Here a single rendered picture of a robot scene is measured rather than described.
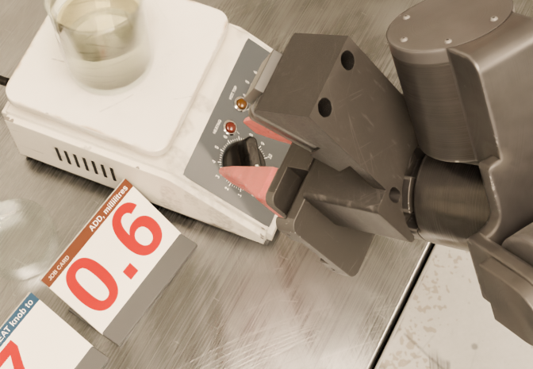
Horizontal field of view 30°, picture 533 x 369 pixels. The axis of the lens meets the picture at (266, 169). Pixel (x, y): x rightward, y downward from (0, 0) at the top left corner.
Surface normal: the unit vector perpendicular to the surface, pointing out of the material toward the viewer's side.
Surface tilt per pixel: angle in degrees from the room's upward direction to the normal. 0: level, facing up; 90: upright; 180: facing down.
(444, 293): 0
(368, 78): 55
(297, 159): 37
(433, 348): 0
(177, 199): 90
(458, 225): 70
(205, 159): 30
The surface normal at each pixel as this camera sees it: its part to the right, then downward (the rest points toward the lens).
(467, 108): -0.84, 0.48
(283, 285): 0.01, -0.44
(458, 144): -0.34, 0.58
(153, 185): -0.37, 0.84
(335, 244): 0.70, 0.14
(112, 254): 0.54, 0.00
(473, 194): -0.69, -0.09
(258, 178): -0.79, -0.50
